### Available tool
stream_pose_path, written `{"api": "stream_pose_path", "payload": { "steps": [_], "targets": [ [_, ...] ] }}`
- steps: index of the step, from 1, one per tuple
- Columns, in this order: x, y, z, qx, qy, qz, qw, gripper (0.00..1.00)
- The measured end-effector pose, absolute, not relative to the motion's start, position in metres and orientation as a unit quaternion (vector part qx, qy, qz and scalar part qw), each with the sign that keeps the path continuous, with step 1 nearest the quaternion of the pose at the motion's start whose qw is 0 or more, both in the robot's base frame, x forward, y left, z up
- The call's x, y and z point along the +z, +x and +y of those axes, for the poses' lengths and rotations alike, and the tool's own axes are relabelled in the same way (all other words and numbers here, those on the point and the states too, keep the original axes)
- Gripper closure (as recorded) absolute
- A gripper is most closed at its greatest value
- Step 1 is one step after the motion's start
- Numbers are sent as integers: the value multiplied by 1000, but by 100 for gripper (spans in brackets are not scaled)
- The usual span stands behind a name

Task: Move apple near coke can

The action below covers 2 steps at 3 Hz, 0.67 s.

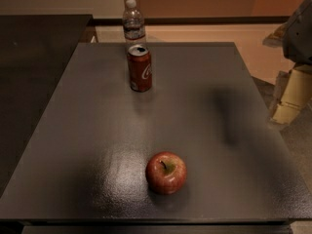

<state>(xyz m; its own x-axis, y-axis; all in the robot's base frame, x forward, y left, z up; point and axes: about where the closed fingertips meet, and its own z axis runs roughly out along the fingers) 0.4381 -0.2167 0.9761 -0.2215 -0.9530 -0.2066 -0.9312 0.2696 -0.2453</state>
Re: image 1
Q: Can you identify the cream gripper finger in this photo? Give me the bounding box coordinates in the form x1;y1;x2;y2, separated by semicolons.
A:
269;71;290;117
271;63;312;125

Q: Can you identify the red apple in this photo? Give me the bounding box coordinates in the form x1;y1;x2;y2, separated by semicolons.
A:
145;151;187;195

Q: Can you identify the red coke can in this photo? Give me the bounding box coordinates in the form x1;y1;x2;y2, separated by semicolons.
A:
127;44;152;92

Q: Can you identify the clear plastic water bottle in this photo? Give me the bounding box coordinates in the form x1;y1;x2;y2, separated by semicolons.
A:
122;0;146;50

